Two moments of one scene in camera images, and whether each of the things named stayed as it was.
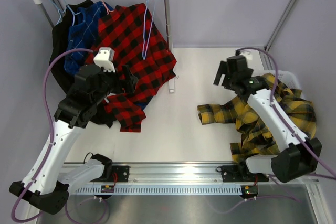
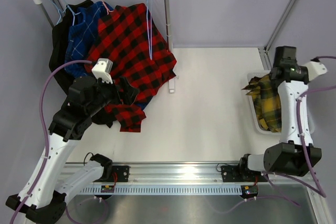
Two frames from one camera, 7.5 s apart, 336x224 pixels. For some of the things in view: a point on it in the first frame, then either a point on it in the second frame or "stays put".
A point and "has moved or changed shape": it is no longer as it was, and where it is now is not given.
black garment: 101,114 stays put
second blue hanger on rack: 67,6 stays put
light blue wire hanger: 147,0 has moved or changed shape
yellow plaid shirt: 270,121 has moved or changed shape
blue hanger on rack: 57,8 stays put
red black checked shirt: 128,36 stays put
